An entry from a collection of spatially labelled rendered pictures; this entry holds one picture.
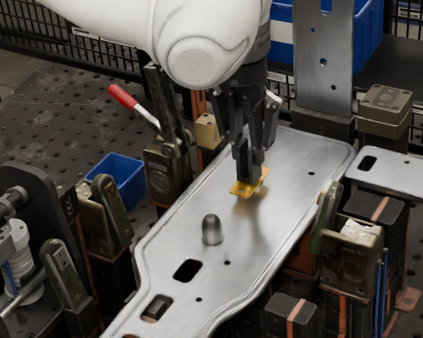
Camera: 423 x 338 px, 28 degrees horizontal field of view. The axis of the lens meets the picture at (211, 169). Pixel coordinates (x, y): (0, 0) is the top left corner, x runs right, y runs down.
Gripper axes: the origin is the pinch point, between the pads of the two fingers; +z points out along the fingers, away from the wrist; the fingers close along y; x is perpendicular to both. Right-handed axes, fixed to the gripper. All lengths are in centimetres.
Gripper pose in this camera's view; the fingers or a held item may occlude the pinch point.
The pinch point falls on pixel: (248, 161)
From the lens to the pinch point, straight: 137.7
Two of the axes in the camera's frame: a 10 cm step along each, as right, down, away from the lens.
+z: 0.8, 7.9, 6.1
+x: 5.0, -5.6, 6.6
